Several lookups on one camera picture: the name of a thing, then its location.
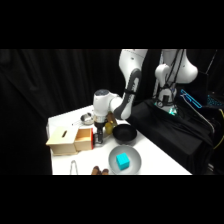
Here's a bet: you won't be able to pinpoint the cyan cube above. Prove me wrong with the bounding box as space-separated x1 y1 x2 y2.
115 152 131 170

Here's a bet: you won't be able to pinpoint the yellow cup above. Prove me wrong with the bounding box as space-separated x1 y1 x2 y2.
103 120 116 136

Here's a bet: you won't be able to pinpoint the metal tongs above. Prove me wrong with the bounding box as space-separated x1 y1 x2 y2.
69 159 80 176

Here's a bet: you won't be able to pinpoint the yellow cable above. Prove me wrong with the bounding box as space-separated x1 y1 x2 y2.
211 109 224 152

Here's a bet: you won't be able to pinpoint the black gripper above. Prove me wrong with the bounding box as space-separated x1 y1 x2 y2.
93 121 105 146

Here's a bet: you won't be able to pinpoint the blue lit device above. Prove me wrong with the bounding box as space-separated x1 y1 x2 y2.
179 88 204 110

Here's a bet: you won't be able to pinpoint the small steel bowl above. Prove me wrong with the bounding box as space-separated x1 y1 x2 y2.
80 112 95 126

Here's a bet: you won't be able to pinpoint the blue lit keyboard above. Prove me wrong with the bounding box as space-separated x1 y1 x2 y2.
206 93 224 110

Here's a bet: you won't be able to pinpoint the black curtain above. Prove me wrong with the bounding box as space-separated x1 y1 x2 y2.
0 49 224 176

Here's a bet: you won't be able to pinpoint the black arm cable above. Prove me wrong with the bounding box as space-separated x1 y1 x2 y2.
159 49 185 101

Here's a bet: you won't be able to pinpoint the light wooden box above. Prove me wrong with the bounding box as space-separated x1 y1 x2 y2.
45 125 80 156

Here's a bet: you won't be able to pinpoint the black draped robot stand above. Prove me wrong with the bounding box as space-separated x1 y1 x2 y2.
123 98 215 176

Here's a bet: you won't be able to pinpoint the grey plate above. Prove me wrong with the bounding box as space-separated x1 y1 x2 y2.
108 145 143 176

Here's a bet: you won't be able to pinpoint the wooden drawer with red front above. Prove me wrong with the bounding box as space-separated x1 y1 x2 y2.
73 127 95 152

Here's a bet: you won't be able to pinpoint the black bowl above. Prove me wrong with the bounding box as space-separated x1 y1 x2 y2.
112 123 138 146

